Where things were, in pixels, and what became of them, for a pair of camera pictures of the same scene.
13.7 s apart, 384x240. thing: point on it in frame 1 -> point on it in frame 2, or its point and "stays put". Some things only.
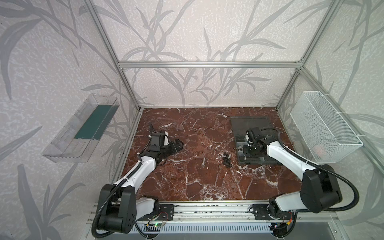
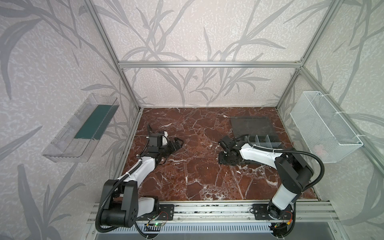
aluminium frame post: [332, 10] stays put
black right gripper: [246, 153] -> [220, 160]
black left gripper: [173, 149] stays put
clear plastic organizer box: [240, 125] stays put
